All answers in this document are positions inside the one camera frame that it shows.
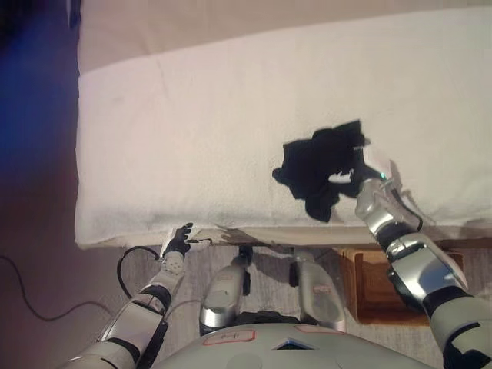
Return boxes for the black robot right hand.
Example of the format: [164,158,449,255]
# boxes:
[327,142,404,194]

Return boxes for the bed with white blanket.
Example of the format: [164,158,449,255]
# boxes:
[74,8,492,248]

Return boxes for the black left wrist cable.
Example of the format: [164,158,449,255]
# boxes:
[116,246,170,305]

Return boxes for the black garment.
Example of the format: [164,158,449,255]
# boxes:
[271,119,372,224]

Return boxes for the brown wicker basket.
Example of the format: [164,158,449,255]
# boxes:
[337,248,467,324]

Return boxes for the silver robot left leg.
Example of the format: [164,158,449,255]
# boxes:
[198,245,254,336]

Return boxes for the grey robot torso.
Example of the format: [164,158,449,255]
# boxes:
[152,310,444,369]

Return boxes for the beige duvet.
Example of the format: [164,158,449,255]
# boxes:
[75,0,492,75]

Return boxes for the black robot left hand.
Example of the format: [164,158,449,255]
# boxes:
[160,221,213,258]

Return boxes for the thin black floor cable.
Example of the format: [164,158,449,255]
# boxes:
[0,254,132,322]

